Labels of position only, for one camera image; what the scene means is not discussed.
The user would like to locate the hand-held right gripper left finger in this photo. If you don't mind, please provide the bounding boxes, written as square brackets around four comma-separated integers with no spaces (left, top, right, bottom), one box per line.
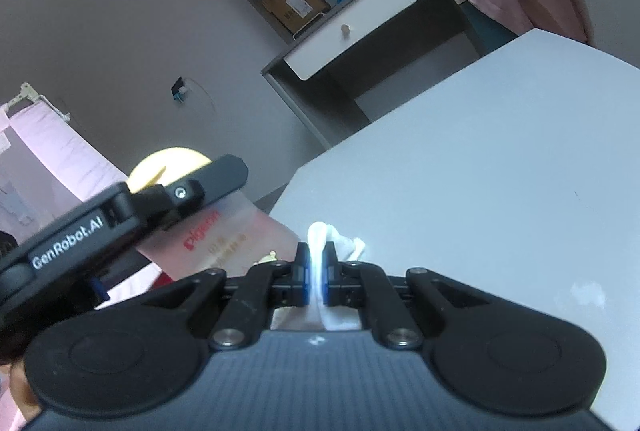
[142,242,311,353]

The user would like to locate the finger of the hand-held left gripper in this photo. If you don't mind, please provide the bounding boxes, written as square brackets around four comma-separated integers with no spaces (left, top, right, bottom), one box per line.
[131,154,250,233]

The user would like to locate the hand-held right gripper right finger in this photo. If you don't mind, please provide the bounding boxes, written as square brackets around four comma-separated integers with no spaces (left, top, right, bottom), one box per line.
[321,241,493,353]

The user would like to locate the yellow lidded plastic container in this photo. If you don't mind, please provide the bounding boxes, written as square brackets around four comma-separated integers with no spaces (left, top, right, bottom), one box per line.
[126,147,297,283]

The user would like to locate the grey desk with shelves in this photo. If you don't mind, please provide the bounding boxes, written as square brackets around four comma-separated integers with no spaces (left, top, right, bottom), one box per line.
[184,0,522,152]

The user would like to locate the brown cardboard box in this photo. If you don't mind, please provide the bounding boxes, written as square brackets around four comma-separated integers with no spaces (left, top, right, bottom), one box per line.
[259,0,332,35]

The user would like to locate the white desk drawer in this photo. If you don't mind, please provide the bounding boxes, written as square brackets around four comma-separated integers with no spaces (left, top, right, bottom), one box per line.
[283,0,419,81]

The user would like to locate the dark teal bin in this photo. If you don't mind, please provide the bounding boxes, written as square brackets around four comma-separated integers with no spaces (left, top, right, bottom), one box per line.
[457,1,519,57]

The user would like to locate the thin charger cable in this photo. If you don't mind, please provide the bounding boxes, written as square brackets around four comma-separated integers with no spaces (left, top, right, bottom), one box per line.
[183,80,217,115]

